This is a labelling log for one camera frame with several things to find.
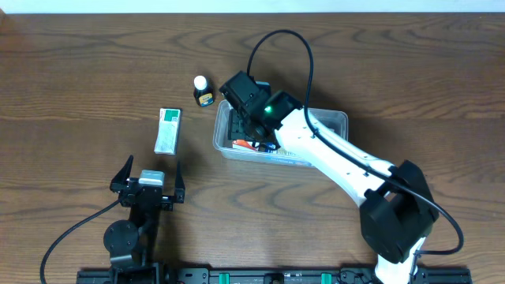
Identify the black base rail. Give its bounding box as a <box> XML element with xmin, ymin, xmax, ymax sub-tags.
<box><xmin>77</xmin><ymin>260</ymin><xmax>473</xmax><ymax>284</ymax></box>

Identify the dark syrup bottle white cap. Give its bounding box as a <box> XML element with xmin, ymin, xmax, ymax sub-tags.
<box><xmin>193</xmin><ymin>76</ymin><xmax>215</xmax><ymax>107</ymax></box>

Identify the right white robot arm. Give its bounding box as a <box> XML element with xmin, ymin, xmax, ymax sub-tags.
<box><xmin>219</xmin><ymin>72</ymin><xmax>439</xmax><ymax>283</ymax></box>

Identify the blue white medicine box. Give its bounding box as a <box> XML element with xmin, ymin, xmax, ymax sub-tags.
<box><xmin>258</xmin><ymin>143</ymin><xmax>312</xmax><ymax>167</ymax></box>

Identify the green white medicine box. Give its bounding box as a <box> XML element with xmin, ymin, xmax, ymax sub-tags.
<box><xmin>154</xmin><ymin>108</ymin><xmax>182</xmax><ymax>155</ymax></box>

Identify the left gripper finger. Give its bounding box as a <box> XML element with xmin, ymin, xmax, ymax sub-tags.
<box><xmin>110</xmin><ymin>155</ymin><xmax>133</xmax><ymax>193</ymax></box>
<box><xmin>174</xmin><ymin>162</ymin><xmax>185</xmax><ymax>204</ymax></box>

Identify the clear plastic container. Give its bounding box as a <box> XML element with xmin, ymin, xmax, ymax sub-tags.
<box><xmin>212</xmin><ymin>100</ymin><xmax>348</xmax><ymax>164</ymax></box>

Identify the red white medicine box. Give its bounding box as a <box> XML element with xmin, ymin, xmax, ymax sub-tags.
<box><xmin>232</xmin><ymin>140</ymin><xmax>259</xmax><ymax>151</ymax></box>

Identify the left black cable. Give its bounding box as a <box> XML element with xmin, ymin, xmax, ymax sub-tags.
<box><xmin>39</xmin><ymin>199</ymin><xmax>122</xmax><ymax>284</ymax></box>

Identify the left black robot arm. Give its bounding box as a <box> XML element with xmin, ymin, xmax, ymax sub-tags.
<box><xmin>103</xmin><ymin>156</ymin><xmax>185</xmax><ymax>270</ymax></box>

